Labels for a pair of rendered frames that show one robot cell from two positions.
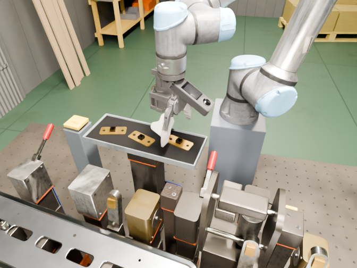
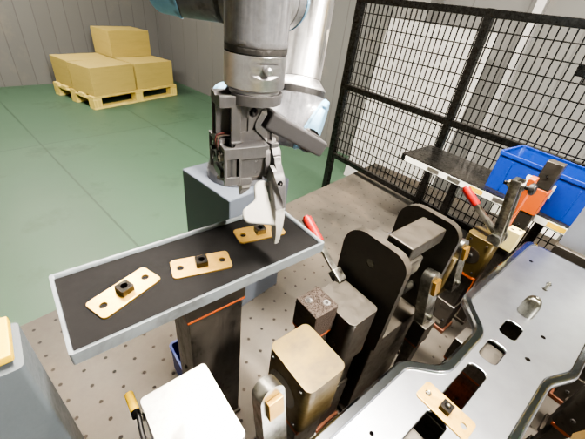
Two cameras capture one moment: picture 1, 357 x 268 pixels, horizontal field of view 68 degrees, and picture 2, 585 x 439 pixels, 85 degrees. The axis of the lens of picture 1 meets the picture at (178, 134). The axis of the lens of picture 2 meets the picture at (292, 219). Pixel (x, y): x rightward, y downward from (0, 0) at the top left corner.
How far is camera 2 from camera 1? 55 cm
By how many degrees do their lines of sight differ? 50
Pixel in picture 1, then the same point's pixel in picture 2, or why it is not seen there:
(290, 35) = (311, 30)
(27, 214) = not seen: outside the picture
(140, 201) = (301, 356)
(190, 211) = (358, 305)
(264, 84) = (302, 104)
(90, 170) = (167, 403)
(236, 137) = not seen: hidden behind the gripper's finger
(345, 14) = (139, 67)
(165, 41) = (279, 14)
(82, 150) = (37, 408)
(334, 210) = (335, 236)
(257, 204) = (431, 227)
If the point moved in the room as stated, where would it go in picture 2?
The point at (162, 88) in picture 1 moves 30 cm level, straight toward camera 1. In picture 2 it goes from (242, 133) to (491, 211)
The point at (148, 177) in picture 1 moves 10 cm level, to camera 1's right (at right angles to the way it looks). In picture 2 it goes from (227, 329) to (261, 293)
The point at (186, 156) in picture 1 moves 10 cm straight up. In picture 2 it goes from (295, 239) to (303, 188)
